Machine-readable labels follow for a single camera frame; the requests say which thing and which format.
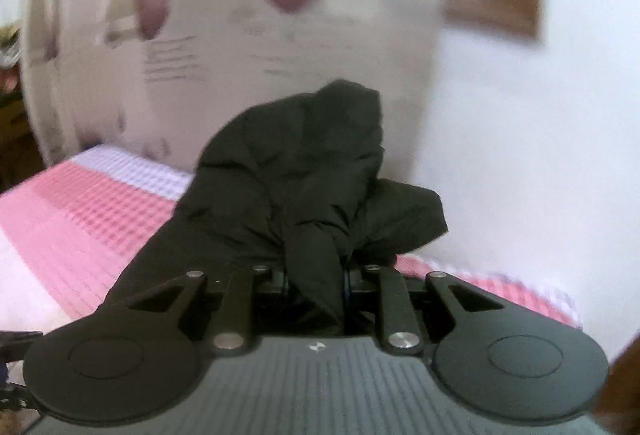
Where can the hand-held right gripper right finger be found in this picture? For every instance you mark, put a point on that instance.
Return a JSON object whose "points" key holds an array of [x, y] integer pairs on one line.
{"points": [[352, 287]]}

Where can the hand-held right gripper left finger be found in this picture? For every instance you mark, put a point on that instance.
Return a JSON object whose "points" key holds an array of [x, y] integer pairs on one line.
{"points": [[280, 286]]}

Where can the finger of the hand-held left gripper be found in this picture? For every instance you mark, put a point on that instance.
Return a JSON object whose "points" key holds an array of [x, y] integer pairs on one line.
{"points": [[15, 341], [15, 399]]}

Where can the black padded jacket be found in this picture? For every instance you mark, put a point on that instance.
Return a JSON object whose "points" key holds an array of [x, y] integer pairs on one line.
{"points": [[300, 175]]}

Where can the pink checkered bedsheet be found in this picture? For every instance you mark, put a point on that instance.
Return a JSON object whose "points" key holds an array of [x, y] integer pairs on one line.
{"points": [[75, 225]]}

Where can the dark wooden furniture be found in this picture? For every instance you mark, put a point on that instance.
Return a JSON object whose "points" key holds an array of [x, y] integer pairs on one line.
{"points": [[12, 140]]}

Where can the beige leaf print curtain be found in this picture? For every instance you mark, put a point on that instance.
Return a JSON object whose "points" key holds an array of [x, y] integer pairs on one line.
{"points": [[225, 65]]}

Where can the colourful shelf clutter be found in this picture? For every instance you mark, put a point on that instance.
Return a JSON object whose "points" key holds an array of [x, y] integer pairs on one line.
{"points": [[7, 60]]}

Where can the brown wooden furniture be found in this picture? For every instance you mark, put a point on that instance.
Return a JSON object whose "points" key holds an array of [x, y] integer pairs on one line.
{"points": [[622, 390]]}

